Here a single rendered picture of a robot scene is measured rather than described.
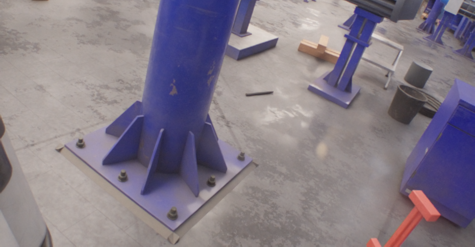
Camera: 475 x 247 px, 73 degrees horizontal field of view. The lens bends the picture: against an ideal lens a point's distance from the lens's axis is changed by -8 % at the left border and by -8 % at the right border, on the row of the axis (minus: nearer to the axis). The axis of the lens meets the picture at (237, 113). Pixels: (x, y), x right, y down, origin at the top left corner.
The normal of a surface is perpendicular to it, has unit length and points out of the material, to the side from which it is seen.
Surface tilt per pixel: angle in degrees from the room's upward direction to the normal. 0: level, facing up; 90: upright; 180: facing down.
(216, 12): 90
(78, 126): 0
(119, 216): 0
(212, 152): 90
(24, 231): 70
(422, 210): 90
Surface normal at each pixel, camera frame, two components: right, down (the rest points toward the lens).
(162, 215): 0.28, -0.83
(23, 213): 1.00, -0.04
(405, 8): -0.14, 0.86
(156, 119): -0.37, 0.38
